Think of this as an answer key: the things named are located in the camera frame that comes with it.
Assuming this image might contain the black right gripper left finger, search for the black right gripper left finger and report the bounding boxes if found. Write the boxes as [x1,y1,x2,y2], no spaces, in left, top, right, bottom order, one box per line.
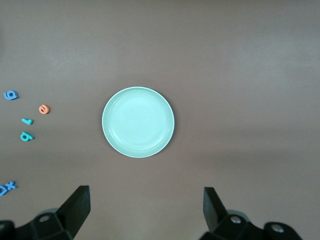
[0,185,91,240]

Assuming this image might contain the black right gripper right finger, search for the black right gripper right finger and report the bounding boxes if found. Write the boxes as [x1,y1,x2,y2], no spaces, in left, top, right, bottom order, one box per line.
[199,186,304,240]

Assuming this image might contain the teal foam letter a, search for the teal foam letter a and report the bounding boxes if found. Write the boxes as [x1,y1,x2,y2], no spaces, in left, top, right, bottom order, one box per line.
[19,131,35,142]

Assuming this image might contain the mint green plate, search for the mint green plate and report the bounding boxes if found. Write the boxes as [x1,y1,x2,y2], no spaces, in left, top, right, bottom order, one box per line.
[101,86,175,159]

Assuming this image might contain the blue foam letter g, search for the blue foam letter g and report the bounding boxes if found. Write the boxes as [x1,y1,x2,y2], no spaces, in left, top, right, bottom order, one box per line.
[3,89,20,101]

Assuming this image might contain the brown table cover mat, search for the brown table cover mat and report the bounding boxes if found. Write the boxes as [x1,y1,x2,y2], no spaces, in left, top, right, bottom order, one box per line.
[0,0,320,240]

